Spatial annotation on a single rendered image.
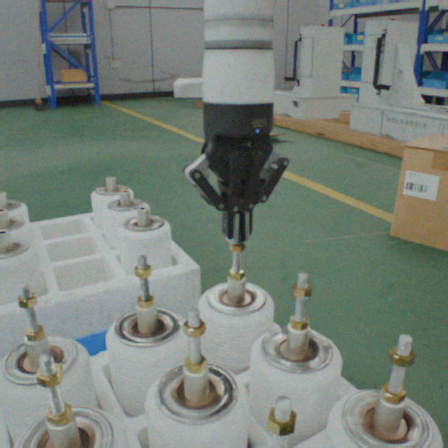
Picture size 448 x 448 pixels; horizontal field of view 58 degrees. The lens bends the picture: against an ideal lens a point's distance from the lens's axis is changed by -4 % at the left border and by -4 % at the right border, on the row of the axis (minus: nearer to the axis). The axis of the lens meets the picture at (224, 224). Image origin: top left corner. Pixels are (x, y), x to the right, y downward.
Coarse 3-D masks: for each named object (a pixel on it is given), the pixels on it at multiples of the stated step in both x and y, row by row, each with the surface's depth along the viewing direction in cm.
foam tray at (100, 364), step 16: (96, 368) 50; (96, 384) 48; (112, 384) 53; (112, 400) 46; (336, 400) 47; (0, 416) 43; (144, 416) 44; (0, 432) 41; (128, 432) 41; (144, 432) 43; (256, 432) 42; (320, 432) 42
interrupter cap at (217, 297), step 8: (216, 288) 54; (224, 288) 54; (248, 288) 54; (256, 288) 54; (208, 296) 52; (216, 296) 52; (224, 296) 53; (248, 296) 53; (256, 296) 52; (264, 296) 52; (208, 304) 51; (216, 304) 51; (224, 304) 51; (232, 304) 51; (240, 304) 51; (248, 304) 51; (256, 304) 51; (264, 304) 51; (224, 312) 49; (232, 312) 49; (240, 312) 49; (248, 312) 49
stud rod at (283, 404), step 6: (282, 396) 25; (276, 402) 25; (282, 402) 25; (288, 402) 25; (276, 408) 25; (282, 408) 24; (288, 408) 24; (276, 414) 25; (282, 414) 25; (288, 414) 25; (282, 420) 25; (288, 420) 25; (276, 438) 26; (282, 438) 25; (276, 444) 26; (282, 444) 26
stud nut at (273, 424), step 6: (270, 408) 26; (270, 414) 25; (294, 414) 25; (270, 420) 25; (276, 420) 25; (294, 420) 25; (270, 426) 25; (276, 426) 25; (282, 426) 24; (288, 426) 25; (294, 426) 25; (276, 432) 25; (282, 432) 25; (288, 432) 25
